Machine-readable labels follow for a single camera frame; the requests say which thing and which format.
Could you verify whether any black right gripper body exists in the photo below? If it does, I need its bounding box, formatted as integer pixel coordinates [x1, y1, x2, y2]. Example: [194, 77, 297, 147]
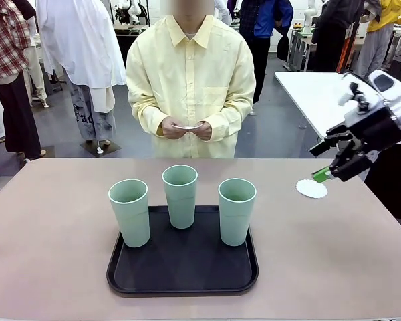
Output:
[343, 105, 401, 154]

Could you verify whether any mint green plastic cup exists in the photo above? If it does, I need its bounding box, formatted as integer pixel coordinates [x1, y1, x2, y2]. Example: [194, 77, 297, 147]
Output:
[217, 178, 257, 247]
[161, 164, 199, 230]
[108, 179, 151, 249]

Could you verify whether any person's right forearm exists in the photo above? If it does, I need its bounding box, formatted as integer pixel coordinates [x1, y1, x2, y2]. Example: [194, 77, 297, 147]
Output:
[128, 95, 170, 137]

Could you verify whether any person's left forearm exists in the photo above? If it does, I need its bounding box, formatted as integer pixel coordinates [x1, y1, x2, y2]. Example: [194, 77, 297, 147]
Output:
[207, 95, 255, 137]

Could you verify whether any person's left hand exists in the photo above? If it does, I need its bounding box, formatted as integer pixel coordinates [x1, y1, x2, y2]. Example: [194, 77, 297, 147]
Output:
[186, 120, 213, 142]

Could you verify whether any person's right hand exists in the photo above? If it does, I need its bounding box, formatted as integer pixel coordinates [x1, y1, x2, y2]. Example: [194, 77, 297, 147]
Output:
[160, 116, 188, 140]

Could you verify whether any person in black clothes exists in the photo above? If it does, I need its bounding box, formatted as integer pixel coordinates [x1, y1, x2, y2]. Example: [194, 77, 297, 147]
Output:
[364, 135, 401, 242]

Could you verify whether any white background table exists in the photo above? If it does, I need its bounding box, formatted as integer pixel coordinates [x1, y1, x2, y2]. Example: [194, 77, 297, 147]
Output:
[274, 71, 401, 145]

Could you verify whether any person in dark jacket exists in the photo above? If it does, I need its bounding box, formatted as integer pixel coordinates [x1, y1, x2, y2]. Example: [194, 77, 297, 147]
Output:
[311, 0, 366, 73]

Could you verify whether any black hanging bag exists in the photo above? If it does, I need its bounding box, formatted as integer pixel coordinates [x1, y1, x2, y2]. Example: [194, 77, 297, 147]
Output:
[276, 35, 291, 62]

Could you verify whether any person in yellow jacket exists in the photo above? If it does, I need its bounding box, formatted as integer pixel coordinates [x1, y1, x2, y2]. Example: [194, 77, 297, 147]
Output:
[354, 0, 401, 80]

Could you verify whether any person in blue jacket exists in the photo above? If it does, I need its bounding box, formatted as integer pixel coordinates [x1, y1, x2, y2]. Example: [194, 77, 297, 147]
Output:
[239, 0, 294, 116]

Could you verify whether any person in yellow shirt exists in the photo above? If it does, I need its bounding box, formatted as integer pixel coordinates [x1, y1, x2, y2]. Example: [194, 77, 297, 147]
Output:
[125, 0, 257, 160]

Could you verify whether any black plastic tray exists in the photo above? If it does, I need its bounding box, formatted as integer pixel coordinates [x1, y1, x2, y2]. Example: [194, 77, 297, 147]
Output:
[106, 205, 260, 298]

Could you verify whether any person in beige trousers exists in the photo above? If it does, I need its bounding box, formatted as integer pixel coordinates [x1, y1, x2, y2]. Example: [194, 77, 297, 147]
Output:
[21, 41, 50, 108]

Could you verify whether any person in plaid shirt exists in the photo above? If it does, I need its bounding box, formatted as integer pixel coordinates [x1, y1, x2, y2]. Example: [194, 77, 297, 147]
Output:
[0, 0, 43, 161]

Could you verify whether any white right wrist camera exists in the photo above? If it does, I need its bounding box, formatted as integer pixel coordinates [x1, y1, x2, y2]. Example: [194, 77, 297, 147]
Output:
[337, 82, 370, 113]

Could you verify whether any orange and black post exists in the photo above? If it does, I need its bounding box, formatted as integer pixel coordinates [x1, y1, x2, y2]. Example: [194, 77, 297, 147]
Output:
[336, 19, 360, 74]

